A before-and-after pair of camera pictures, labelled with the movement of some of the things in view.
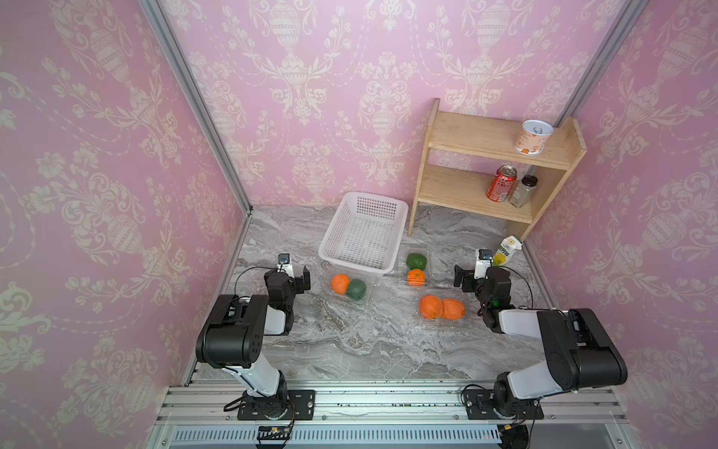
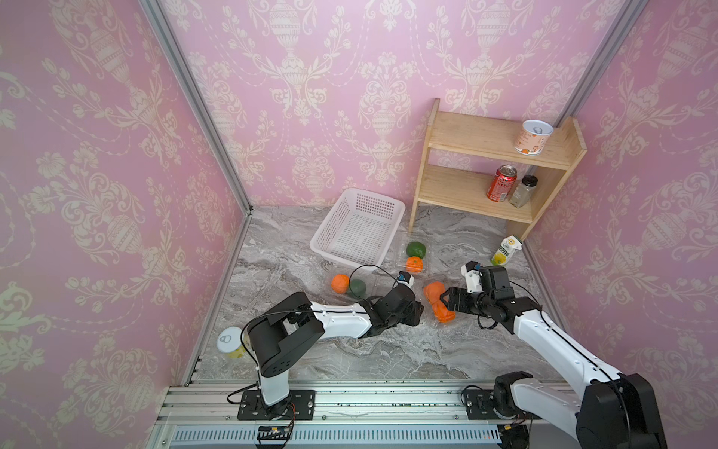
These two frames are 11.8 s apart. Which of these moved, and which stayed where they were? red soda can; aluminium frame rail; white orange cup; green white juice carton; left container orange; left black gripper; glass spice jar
Moved: left black gripper
Stayed: glass spice jar; left container orange; white orange cup; green white juice carton; red soda can; aluminium frame rail
